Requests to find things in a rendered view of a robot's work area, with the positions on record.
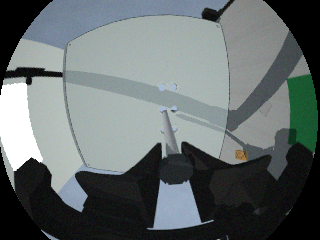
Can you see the small orange flat bar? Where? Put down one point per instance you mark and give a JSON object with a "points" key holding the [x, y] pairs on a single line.
{"points": [[241, 155]]}

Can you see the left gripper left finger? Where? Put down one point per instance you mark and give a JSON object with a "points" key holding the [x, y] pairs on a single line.
{"points": [[139, 185]]}

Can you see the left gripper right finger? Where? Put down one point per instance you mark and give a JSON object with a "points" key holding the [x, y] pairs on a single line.
{"points": [[214, 180]]}

